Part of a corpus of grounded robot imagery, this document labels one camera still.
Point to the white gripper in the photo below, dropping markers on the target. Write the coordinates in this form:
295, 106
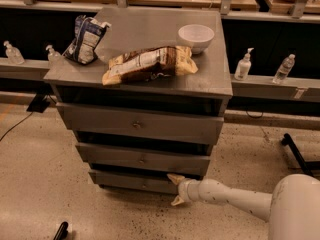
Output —
185, 189

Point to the grey bottom drawer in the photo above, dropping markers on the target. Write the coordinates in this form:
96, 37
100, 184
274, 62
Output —
144, 180

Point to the grey drawer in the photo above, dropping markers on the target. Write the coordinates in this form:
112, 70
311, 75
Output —
143, 159
141, 123
144, 180

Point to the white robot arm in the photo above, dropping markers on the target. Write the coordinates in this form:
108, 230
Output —
292, 209

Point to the grey drawer cabinet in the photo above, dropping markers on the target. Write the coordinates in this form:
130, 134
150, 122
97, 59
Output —
204, 93

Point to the grey middle drawer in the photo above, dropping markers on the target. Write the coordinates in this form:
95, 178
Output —
143, 159

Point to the grey top drawer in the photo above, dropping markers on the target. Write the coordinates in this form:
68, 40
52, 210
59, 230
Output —
141, 123

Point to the black object bottom edge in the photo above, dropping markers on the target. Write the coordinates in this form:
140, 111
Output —
62, 231

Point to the yellow brown chip bag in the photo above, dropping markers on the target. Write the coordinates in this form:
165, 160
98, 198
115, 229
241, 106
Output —
149, 64

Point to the black stand leg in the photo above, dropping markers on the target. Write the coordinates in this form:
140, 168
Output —
307, 166

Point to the white pump bottle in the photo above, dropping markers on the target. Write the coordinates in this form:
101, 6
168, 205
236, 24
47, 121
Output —
243, 66

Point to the white bowl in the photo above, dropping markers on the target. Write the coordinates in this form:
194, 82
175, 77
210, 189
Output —
197, 37

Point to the black floor box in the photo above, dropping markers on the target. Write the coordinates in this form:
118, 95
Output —
39, 104

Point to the clear water bottle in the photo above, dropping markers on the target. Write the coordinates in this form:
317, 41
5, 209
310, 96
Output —
284, 69

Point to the blue white snack bag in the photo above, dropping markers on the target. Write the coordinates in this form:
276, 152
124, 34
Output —
88, 33

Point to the clear pump bottle near cabinet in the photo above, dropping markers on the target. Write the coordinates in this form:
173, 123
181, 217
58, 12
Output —
53, 55

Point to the clear pump bottle far left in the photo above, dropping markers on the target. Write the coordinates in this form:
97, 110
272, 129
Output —
14, 55

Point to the grey shelf rail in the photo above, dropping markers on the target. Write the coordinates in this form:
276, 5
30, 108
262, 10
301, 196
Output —
297, 89

